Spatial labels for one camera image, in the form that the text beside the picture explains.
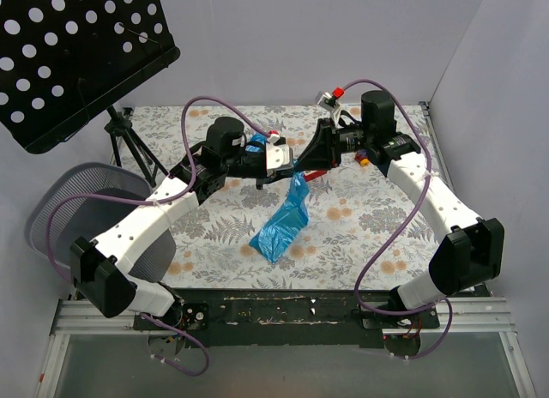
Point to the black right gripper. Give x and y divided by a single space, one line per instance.
333 142

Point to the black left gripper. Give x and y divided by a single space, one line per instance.
261 170

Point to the small blue bag piece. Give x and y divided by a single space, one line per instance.
257 140

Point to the blue plastic trash bag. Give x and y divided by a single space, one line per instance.
279 232

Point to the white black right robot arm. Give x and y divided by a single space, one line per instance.
470 247

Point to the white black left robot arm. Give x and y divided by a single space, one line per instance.
103 268

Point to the grey mesh trash bin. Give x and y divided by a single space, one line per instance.
88 218

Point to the red white toy brick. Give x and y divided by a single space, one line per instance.
311 175

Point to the colourful toy brick car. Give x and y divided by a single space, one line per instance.
361 158

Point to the floral table mat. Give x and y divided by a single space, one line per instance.
352 210

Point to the black perforated music stand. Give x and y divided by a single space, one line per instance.
64 62

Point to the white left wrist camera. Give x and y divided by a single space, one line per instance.
279 155

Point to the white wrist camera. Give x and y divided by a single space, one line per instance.
329 101
279 155

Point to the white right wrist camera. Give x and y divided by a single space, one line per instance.
329 101

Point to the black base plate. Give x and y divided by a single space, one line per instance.
239 318

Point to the aluminium frame rail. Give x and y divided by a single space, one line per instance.
89 355

